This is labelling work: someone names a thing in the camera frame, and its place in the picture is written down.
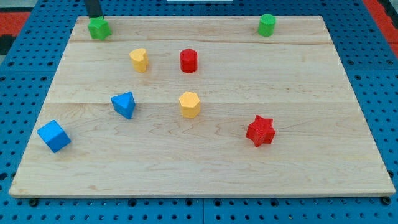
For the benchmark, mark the wooden board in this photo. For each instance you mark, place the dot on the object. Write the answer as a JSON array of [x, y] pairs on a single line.
[[322, 147]]

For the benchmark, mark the yellow hexagon block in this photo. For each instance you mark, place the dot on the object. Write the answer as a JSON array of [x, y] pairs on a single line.
[[189, 104]]

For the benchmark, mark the red cylinder block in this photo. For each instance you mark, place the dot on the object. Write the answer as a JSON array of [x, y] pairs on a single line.
[[188, 60]]

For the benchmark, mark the red star block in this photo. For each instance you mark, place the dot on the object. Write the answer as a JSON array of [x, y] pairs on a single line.
[[261, 131]]

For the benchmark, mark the blue triangle block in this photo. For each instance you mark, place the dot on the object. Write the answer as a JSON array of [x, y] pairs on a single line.
[[124, 104]]

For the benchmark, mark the yellow heart block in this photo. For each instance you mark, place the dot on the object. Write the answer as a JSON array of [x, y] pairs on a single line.
[[139, 59]]

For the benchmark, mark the green cylinder block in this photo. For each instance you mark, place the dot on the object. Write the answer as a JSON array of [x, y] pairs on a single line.
[[266, 25]]

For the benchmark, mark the green star block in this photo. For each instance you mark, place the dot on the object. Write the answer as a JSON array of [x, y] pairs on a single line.
[[99, 28]]

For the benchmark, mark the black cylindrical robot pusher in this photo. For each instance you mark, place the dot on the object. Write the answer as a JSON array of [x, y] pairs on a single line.
[[93, 8]]

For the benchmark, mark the blue cube block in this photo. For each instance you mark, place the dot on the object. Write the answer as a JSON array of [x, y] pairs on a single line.
[[54, 136]]

